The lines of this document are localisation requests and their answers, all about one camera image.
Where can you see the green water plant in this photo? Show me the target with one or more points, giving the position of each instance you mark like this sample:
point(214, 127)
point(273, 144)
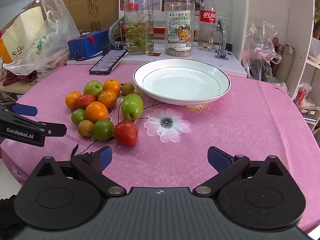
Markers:
point(136, 40)

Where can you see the red cloth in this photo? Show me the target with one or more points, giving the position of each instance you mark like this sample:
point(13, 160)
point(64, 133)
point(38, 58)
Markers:
point(12, 78)

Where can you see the white flat platform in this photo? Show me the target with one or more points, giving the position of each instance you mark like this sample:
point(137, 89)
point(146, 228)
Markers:
point(235, 66)

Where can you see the clear plastic bag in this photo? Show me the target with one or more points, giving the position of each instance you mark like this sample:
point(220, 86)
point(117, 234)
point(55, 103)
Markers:
point(260, 47)

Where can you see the clear bag with red contents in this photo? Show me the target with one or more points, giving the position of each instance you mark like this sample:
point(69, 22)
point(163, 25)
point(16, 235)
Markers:
point(302, 92)

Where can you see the clear plastic jar with label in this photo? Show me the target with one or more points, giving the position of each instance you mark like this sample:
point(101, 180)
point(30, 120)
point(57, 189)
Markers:
point(178, 30)

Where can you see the orange mandarin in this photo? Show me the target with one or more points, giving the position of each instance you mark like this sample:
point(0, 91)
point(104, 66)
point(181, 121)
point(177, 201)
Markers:
point(96, 111)
point(112, 87)
point(107, 99)
point(73, 100)

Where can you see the white plate with dark rim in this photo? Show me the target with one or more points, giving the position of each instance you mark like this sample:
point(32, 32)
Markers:
point(182, 85)

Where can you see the large green apple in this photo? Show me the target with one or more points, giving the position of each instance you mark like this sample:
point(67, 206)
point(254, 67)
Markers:
point(132, 106)

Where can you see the cola bottle with red label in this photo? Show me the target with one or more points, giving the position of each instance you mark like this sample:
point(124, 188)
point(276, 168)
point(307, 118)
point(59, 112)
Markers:
point(207, 17)

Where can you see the small brown card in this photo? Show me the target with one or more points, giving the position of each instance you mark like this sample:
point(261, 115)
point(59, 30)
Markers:
point(153, 54)

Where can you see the blue plastic box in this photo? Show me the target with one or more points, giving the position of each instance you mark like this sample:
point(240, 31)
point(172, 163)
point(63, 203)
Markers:
point(85, 45)

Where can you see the brown cardboard box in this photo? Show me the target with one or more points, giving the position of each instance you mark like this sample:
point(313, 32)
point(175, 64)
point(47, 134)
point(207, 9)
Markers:
point(100, 5)

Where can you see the brown longan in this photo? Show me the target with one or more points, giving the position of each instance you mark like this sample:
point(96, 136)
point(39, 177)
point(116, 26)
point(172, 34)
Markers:
point(85, 128)
point(127, 88)

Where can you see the black smartphone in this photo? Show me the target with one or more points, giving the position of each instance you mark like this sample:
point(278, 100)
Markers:
point(108, 61)

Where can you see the white plastic bag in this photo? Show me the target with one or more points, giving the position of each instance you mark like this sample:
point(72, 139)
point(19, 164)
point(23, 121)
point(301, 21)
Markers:
point(50, 42)

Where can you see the grey metal lever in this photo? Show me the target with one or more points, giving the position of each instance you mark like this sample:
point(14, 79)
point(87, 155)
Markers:
point(221, 52)

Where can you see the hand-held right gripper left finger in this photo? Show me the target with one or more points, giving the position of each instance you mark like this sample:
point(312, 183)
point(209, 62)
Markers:
point(106, 155)

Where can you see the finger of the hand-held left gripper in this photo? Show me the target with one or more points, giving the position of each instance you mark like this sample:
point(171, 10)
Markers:
point(55, 128)
point(25, 110)

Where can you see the small red apple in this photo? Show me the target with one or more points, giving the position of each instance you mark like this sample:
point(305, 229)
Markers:
point(86, 101)

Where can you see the small green plum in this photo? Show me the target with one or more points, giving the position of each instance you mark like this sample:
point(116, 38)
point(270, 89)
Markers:
point(78, 116)

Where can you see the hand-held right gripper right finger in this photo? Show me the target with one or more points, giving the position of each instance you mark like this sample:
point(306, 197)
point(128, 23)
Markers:
point(218, 158)

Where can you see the green reddish tomato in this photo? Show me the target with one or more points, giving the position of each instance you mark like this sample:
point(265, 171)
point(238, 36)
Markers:
point(103, 129)

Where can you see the pink floral tablecloth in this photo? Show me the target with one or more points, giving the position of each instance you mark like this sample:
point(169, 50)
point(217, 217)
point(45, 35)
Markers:
point(225, 130)

